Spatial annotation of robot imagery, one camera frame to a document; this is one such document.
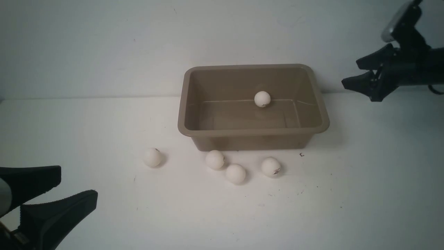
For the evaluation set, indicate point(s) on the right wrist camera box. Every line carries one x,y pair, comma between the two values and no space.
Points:
403,22

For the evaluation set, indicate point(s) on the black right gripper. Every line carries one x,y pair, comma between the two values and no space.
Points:
392,71

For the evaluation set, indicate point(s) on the white ping-pong ball with logo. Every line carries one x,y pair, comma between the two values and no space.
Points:
270,167

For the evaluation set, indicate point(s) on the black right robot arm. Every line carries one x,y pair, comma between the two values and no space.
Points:
431,61

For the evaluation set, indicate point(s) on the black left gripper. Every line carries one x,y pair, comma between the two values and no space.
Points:
41,226

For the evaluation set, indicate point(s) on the brown plastic storage bin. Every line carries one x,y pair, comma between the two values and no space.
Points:
217,109

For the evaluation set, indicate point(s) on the white ping-pong ball corner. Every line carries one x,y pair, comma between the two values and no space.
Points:
262,99

